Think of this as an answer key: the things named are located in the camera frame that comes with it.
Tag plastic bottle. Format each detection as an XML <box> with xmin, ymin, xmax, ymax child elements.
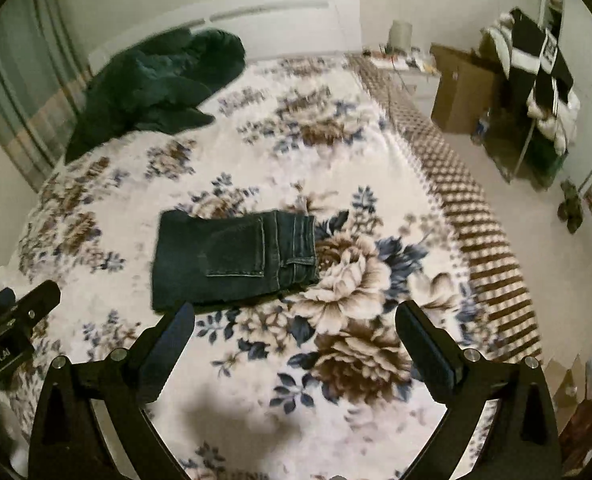
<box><xmin>472</xmin><ymin>110</ymin><xmax>492</xmax><ymax>147</ymax></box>

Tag dark brown furniture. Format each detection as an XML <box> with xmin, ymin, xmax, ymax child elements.
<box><xmin>557</xmin><ymin>395</ymin><xmax>592</xmax><ymax>477</ymax></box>

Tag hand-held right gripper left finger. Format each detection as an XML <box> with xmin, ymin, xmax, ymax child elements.
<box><xmin>27</xmin><ymin>301</ymin><xmax>197</xmax><ymax>480</ymax></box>

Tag metal frame chair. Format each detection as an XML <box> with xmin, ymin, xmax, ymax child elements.
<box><xmin>480</xmin><ymin>110</ymin><xmax>572</xmax><ymax>192</ymax></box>

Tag floral bed blanket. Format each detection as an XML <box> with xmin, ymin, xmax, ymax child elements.
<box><xmin>0</xmin><ymin>55</ymin><xmax>476</xmax><ymax>480</ymax></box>

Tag dark blue jeans pants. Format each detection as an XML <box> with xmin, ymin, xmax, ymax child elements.
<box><xmin>151</xmin><ymin>209</ymin><xmax>323</xmax><ymax>313</ymax></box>

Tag green striped curtain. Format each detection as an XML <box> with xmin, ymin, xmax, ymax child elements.
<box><xmin>0</xmin><ymin>0</ymin><xmax>95</xmax><ymax>194</ymax></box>

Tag dark green comforter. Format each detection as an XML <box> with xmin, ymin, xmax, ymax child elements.
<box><xmin>65</xmin><ymin>27</ymin><xmax>247</xmax><ymax>163</ymax></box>

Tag brown checkered bedsheet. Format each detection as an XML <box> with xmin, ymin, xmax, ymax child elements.
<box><xmin>348</xmin><ymin>55</ymin><xmax>545</xmax><ymax>367</ymax></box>

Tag large cardboard box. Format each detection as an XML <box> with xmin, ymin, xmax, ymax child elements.
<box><xmin>430</xmin><ymin>44</ymin><xmax>507</xmax><ymax>135</ymax></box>

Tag small open cardboard box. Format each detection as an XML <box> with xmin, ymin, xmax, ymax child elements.
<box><xmin>546</xmin><ymin>354</ymin><xmax>592</xmax><ymax>412</ymax></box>

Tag cream cylindrical lamp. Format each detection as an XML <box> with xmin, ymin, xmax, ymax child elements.
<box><xmin>388</xmin><ymin>20</ymin><xmax>413</xmax><ymax>54</ymax></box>

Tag white nightstand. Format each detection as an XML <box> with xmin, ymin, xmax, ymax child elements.
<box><xmin>363</xmin><ymin>49</ymin><xmax>443</xmax><ymax>112</ymax></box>

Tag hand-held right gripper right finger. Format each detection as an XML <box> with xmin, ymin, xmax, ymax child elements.
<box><xmin>395</xmin><ymin>300</ymin><xmax>562</xmax><ymax>480</ymax></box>

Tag white headboard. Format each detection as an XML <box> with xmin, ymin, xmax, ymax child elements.
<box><xmin>88</xmin><ymin>0</ymin><xmax>365</xmax><ymax>74</ymax></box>

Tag black and white jacket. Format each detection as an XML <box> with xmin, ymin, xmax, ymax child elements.
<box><xmin>504</xmin><ymin>7</ymin><xmax>575</xmax><ymax>107</ymax></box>

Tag green slipper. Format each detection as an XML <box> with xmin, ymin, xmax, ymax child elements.
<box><xmin>558</xmin><ymin>180</ymin><xmax>579</xmax><ymax>221</ymax></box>
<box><xmin>566</xmin><ymin>195</ymin><xmax>584</xmax><ymax>234</ymax></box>

